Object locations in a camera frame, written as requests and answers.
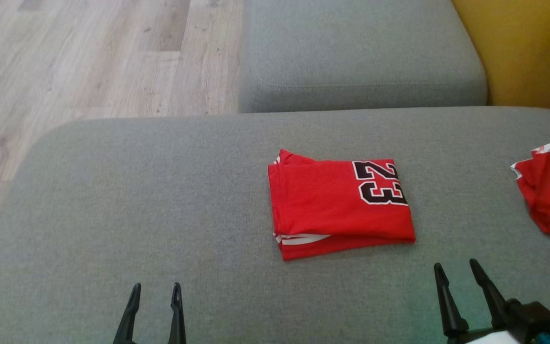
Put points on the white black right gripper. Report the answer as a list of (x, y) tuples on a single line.
[(485, 337)]

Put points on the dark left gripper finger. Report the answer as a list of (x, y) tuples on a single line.
[(177, 320), (128, 320)]

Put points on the red white basketball jersey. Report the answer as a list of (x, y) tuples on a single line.
[(332, 205)]

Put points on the yellow sofa backrest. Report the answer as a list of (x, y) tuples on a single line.
[(528, 48)]

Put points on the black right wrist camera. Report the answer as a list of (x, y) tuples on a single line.
[(535, 320)]

